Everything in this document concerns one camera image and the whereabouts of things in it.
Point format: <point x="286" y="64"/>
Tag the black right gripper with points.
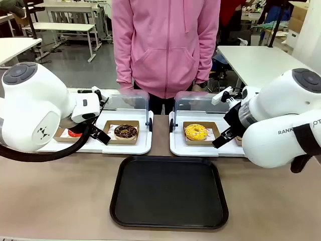
<point x="233" y="119"/>

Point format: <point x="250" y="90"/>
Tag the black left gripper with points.
<point x="77" y="126"/>

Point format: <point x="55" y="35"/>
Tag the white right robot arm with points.
<point x="281" y="118"/>

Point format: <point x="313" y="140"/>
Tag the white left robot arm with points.
<point x="32" y="108"/>

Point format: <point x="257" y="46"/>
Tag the person left forearm pink sleeve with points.
<point x="208" y="55"/>

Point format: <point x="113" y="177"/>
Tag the person right forearm pink sleeve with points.
<point x="123" y="57"/>

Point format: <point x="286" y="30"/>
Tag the brown cardboard donut tray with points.
<point x="62" y="136"/>
<point x="120" y="140"/>
<point x="238" y="143"/>
<point x="200" y="143"/>

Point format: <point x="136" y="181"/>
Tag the chocolate glazed donut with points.
<point x="125" y="131"/>

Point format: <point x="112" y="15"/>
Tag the red glazed donut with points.
<point x="74" y="134"/>

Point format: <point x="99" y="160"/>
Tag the yellow glazed donut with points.
<point x="196" y="131"/>

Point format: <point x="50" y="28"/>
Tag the black plastic serving tray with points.
<point x="169" y="192"/>

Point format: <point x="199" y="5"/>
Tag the person right hand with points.
<point x="128" y="96"/>

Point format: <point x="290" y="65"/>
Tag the person left hand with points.
<point x="198" y="87"/>

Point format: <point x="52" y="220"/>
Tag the white display case base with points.
<point x="125" y="148"/>
<point x="195" y="150"/>

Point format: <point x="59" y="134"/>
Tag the clear display case cover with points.
<point x="195" y="100"/>
<point x="130" y="100"/>

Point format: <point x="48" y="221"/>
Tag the large white table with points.
<point x="255" y="62"/>

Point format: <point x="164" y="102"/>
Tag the person torso pink hoodie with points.
<point x="165" y="47"/>

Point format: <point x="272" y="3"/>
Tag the white bench desk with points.
<point x="65" y="27"/>

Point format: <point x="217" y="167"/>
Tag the white table with black clamp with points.
<point x="15" y="47"/>

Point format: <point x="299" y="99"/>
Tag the white storage box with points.
<point x="293" y="37"/>

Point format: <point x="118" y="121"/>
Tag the background person red shirt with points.
<point x="229" y="15"/>

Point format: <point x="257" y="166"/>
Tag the black stand pole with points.
<point x="276" y="25"/>

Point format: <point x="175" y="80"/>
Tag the white background desk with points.
<point x="70" y="6"/>

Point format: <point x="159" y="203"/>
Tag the black clamp pole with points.
<point x="31" y="20"/>

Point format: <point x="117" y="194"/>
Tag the background person blue clothing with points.
<point x="277" y="15"/>

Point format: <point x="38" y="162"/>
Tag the brown cardboard box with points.
<point x="299" y="15"/>

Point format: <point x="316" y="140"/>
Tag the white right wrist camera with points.
<point x="222" y="96"/>

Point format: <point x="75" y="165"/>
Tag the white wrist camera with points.
<point x="222" y="96"/>
<point x="96" y="90"/>

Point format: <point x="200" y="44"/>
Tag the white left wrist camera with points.
<point x="96" y="90"/>

